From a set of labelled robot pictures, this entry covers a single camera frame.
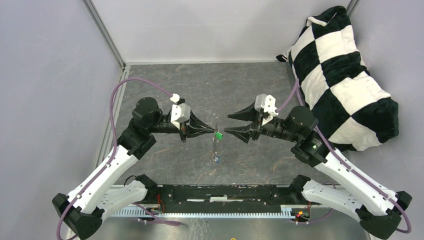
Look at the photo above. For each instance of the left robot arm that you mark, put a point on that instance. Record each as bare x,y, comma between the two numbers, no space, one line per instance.
87,206

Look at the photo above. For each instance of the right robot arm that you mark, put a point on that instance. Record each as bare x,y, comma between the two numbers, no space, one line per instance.
378,209

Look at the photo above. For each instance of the blue tagged key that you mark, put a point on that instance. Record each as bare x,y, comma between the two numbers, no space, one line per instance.
215,158

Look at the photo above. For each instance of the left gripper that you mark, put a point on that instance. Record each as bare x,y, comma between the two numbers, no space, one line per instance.
187,128

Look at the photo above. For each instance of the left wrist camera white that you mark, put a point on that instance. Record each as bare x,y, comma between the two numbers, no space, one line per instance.
180,111

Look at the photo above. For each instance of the black white checkered pillow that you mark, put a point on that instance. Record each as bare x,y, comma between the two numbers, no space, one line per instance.
354,113

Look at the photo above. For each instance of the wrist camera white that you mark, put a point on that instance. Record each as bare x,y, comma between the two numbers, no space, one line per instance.
266,104
180,111

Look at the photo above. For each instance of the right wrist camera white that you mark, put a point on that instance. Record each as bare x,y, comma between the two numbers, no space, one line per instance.
266,104

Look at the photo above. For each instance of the grey metal key holder plate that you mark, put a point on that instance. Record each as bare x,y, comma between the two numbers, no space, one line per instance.
215,142

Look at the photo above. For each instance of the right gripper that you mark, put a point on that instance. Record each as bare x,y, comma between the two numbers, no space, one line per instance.
253,129

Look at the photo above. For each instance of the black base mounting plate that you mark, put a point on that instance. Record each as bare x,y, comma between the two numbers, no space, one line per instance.
178,193

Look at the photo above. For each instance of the green tagged key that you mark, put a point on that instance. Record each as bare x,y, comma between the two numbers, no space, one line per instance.
218,136

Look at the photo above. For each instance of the white slotted cable duct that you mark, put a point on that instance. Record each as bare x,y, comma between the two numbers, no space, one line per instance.
136,212

